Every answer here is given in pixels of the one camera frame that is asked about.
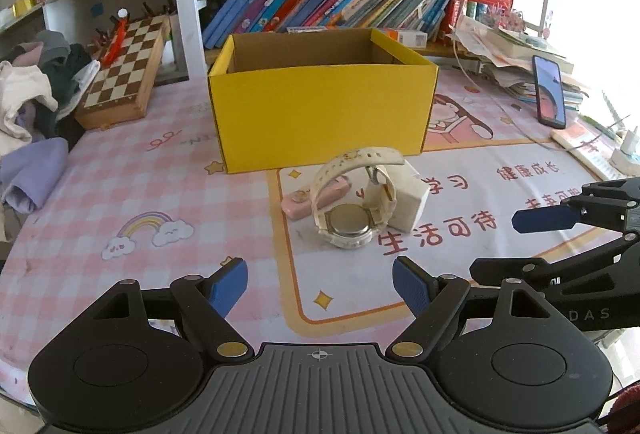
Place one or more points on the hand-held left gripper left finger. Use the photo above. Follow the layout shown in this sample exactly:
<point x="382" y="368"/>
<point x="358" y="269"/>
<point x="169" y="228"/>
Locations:
<point x="227" y="286"/>

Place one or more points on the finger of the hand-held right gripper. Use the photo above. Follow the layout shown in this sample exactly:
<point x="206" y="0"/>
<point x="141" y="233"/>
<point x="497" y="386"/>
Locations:
<point x="575" y="264"/>
<point x="542" y="220"/>

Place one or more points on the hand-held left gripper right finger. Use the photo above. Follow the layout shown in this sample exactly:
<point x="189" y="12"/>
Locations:
<point x="412" y="286"/>

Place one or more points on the white charger block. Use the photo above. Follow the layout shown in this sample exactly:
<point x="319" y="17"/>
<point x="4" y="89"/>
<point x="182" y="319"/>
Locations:
<point x="410" y="199"/>

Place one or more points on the white wrist watch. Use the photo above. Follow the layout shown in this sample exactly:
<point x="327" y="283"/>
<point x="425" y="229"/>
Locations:
<point x="350" y="219"/>

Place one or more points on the small pink case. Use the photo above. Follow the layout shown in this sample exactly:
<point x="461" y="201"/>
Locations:
<point x="300" y="204"/>

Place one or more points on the yellow cardboard box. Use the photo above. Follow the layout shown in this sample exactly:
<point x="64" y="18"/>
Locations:
<point x="320" y="114"/>

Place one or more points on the orange workbook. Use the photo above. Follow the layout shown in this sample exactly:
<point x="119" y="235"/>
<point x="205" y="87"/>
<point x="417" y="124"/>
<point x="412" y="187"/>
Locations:
<point x="585" y="149"/>

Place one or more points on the white power strip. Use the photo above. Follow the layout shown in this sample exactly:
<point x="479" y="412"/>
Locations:
<point x="627" y="164"/>

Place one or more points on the white phone charger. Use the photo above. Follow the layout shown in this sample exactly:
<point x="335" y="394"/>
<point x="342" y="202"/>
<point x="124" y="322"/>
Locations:
<point x="632" y="141"/>

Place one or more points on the upright black smartphone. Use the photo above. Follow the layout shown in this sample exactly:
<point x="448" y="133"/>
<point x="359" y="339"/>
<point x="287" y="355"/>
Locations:
<point x="549" y="91"/>

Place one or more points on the pink printed tablecloth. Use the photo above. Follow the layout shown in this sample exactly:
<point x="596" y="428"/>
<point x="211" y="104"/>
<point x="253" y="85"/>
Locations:
<point x="165" y="174"/>

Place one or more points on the stack of papers and books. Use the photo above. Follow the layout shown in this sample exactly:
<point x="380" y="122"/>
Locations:
<point x="505" y="59"/>

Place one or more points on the purple garment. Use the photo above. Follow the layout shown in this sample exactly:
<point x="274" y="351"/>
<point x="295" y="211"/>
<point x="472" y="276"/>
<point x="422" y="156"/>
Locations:
<point x="35" y="174"/>

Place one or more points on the orange and white box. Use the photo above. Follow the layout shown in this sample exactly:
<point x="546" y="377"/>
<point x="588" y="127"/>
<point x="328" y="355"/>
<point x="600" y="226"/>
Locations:
<point x="405" y="38"/>

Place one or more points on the wooden chess board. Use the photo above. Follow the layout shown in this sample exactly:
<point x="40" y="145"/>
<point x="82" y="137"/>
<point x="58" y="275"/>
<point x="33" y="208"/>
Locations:
<point x="125" y="74"/>

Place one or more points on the dark clothes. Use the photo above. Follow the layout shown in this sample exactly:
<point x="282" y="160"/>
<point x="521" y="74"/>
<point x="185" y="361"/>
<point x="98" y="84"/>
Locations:
<point x="75" y="79"/>

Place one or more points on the red tassel ornament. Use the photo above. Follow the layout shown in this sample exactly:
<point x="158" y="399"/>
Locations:
<point x="117" y="39"/>

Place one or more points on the white cloth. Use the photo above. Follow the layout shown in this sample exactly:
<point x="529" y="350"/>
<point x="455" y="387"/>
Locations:
<point x="22" y="99"/>

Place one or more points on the grey garment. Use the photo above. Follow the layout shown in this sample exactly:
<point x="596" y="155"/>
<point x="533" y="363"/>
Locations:
<point x="52" y="44"/>

